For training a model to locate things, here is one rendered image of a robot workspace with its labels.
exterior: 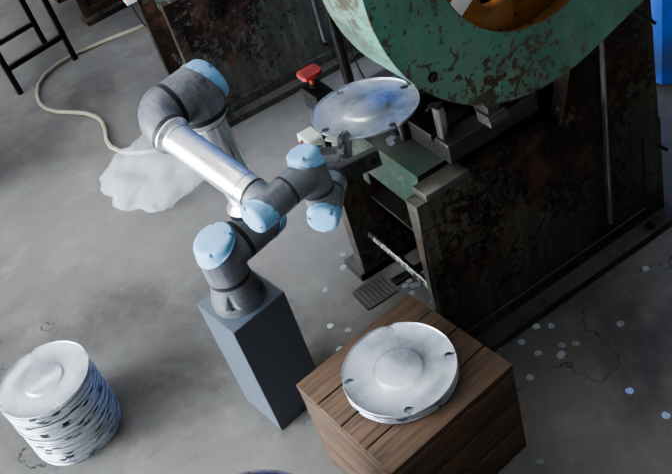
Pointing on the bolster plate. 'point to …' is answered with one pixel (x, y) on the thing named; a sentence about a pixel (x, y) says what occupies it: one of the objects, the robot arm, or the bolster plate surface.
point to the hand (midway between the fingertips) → (349, 134)
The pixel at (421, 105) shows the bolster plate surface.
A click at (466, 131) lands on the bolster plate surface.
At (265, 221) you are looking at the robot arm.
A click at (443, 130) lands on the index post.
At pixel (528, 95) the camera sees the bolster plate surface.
